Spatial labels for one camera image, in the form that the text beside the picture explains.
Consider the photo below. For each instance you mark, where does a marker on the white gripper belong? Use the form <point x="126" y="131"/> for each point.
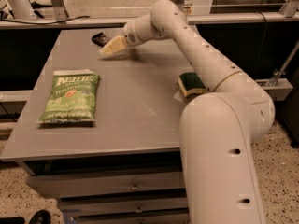
<point x="130" y="34"/>

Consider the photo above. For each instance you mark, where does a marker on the black rxbar chocolate wrapper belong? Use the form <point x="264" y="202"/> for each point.
<point x="100" y="39"/>

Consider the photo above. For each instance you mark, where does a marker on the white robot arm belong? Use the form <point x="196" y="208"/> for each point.
<point x="218" y="128"/>

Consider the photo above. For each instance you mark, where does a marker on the green kettle chips bag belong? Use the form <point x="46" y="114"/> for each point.
<point x="72" y="97"/>

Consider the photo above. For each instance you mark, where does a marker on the green and yellow sponge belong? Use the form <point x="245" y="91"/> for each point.
<point x="190" y="84"/>

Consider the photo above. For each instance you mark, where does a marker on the grey drawer cabinet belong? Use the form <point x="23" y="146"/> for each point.
<point x="124" y="168"/>

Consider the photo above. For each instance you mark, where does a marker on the black object on floor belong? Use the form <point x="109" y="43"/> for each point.
<point x="40" y="217"/>

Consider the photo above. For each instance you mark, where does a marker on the grey metal rail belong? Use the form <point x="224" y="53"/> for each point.
<point x="87" y="22"/>

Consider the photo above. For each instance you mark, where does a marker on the metal bracket post left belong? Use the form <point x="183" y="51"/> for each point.
<point x="60" y="12"/>

